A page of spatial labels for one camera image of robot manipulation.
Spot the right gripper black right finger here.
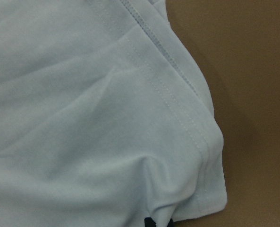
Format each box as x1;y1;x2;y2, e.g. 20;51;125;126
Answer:
166;218;174;227

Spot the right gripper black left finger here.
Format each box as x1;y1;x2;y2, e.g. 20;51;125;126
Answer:
144;217;156;227

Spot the light blue t-shirt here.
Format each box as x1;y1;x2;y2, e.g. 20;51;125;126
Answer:
0;0;227;227

